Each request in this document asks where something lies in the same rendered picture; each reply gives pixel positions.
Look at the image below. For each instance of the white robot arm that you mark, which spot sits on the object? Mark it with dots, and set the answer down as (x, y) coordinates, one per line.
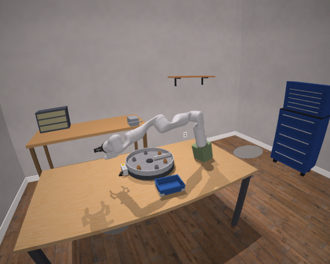
(115, 145)

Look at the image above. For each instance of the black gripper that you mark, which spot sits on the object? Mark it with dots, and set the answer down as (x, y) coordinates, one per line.
(99, 149)

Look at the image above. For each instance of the blue crate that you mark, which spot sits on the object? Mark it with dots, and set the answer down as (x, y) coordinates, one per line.
(169, 185)

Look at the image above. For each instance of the grey round turning table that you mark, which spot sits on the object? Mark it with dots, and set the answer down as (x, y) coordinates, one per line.
(147, 162)

